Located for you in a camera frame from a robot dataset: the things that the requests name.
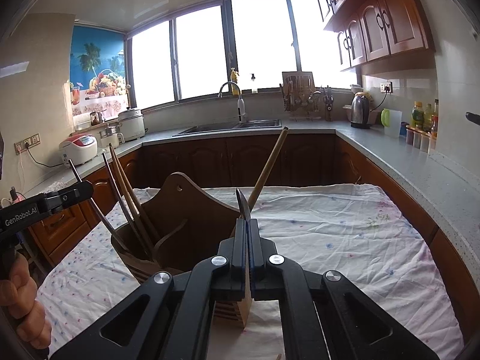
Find wooden utensil holder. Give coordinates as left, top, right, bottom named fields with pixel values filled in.
left=110, top=172, right=253, bottom=327

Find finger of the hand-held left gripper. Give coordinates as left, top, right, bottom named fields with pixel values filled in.
left=40, top=181, right=95, bottom=215

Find patterned hanging towel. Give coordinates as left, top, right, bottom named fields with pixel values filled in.
left=40, top=181, right=69, bottom=196

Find chrome sink faucet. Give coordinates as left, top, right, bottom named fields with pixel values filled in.
left=218, top=81, right=248, bottom=124

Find scissors and knife holder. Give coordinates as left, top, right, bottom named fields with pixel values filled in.
left=321, top=85, right=335, bottom=122

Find row of spice jars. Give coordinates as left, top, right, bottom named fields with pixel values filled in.
left=406, top=125, right=438, bottom=153

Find large white steamer pot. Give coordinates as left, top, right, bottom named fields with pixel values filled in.
left=118, top=107, right=146, bottom=142

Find steel kitchen sink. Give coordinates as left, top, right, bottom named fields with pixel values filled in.
left=172, top=119, right=283, bottom=137

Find dark sauce bottle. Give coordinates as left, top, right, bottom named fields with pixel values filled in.
left=431, top=99, right=440, bottom=138

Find grey kitchen countertop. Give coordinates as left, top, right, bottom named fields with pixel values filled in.
left=64, top=127, right=480, bottom=286

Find person's left hand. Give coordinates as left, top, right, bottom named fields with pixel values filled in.
left=0, top=258, right=52, bottom=350

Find white and red rice cooker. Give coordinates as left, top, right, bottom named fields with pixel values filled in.
left=59, top=133, right=99, bottom=167

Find kitchen window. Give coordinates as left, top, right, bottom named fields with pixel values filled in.
left=127, top=0, right=358, bottom=110

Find metal spoon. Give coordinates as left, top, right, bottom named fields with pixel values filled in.
left=235, top=188, right=251, bottom=221

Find green lidded plastic container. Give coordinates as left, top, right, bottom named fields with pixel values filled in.
left=380, top=108, right=403, bottom=138

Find wooden base cabinets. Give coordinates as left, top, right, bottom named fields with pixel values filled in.
left=28, top=134, right=480, bottom=340

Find wall power socket strip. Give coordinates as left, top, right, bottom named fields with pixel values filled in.
left=14, top=133, right=41, bottom=155

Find white floral tablecloth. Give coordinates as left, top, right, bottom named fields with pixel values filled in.
left=35, top=183, right=466, bottom=360

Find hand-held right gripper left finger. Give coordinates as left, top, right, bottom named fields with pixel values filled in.
left=49, top=217, right=251, bottom=360

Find wooden wall cabinets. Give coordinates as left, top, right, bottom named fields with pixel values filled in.
left=305, top=0, right=436, bottom=76

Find metal dish rack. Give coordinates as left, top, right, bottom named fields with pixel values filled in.
left=279, top=76, right=323, bottom=121

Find yellow dish soap bottle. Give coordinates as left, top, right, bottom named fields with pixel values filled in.
left=229, top=67, right=241, bottom=96

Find stainless steel electric kettle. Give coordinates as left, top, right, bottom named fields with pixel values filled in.
left=349, top=92, right=373, bottom=130

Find tropical fruit wall poster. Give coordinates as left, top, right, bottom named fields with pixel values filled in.
left=70, top=26, right=130, bottom=126

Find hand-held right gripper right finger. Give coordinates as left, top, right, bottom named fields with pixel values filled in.
left=248, top=218, right=441, bottom=360

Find small white cooking pot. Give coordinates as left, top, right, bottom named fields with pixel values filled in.
left=98, top=124, right=125, bottom=149

